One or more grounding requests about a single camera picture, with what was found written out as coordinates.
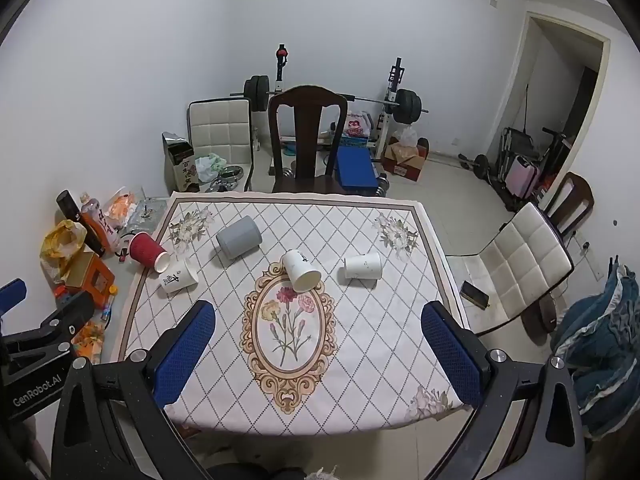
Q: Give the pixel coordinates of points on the orange carton with white label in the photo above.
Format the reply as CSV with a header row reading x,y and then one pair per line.
x,y
97,230

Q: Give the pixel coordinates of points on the orange box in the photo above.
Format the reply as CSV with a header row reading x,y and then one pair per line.
x,y
87,272

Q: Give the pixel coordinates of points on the yellow plastic bag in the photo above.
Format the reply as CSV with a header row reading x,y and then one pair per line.
x,y
62,242

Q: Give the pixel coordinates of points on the dark wooden chair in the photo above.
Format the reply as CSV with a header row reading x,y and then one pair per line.
x,y
575,195
306,125

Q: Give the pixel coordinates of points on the blue bench pad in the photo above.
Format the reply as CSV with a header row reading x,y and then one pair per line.
x,y
355,167

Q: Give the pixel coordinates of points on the clear bag with orange contents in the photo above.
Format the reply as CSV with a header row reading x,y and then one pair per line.
x,y
120,207

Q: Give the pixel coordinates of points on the green and white plastic bag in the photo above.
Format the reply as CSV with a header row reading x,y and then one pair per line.
x,y
210,166

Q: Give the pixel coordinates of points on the folding hand cart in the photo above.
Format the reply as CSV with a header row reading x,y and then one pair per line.
x,y
515,142

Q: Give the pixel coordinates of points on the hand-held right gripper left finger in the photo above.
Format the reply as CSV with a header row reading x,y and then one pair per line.
x,y
184,355

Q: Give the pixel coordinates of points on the black bottle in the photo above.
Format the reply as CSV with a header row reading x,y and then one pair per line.
x,y
70,205

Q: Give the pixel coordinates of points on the barbell with black plates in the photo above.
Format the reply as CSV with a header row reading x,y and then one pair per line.
x,y
406,105

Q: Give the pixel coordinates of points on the red and white plastic bag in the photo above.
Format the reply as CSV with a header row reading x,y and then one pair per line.
x,y
356,125

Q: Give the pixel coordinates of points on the clear plastic wrap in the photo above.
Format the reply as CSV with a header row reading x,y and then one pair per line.
x,y
147,212

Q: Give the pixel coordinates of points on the pink suitcase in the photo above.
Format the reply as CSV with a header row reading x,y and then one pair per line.
x,y
522,177

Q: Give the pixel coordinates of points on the floral printed tablecloth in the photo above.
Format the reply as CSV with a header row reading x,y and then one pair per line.
x,y
360,340

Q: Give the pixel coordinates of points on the white paper cup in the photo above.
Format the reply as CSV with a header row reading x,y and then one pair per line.
x,y
300,268

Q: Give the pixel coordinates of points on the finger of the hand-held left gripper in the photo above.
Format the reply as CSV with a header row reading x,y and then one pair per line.
x,y
67,315
12,295

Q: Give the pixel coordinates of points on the white weight rack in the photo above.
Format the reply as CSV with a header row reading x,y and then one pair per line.
x,y
390,95

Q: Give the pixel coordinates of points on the cardboard box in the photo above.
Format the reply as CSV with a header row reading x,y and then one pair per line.
x,y
407,165

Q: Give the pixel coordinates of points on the black smartphone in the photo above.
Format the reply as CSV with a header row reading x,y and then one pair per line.
x,y
475,294

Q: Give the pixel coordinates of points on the metal bowls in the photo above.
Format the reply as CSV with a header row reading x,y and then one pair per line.
x,y
229,176

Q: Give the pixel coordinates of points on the white cup with black calligraphy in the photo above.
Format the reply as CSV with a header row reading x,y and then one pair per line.
x,y
180,276

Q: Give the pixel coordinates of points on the red ribbed paper cup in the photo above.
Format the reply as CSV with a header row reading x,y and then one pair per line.
x,y
145,250

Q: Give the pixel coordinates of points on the small barbell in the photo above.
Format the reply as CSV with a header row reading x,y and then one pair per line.
x,y
481,166

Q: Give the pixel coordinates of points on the blue denim clothing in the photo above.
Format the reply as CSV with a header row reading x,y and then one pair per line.
x,y
605,340

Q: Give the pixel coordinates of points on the white padded chair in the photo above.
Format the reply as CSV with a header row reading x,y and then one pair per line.
x,y
520,250
220,125

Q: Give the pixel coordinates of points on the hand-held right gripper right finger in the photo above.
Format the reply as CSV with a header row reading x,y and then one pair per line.
x,y
452,355

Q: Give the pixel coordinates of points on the grey cup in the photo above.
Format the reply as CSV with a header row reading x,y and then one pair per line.
x,y
239,237

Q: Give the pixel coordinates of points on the orange snack packet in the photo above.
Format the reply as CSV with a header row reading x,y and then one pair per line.
x,y
90,335

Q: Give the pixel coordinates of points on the white speckled cup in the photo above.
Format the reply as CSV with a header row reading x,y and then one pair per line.
x,y
362,266

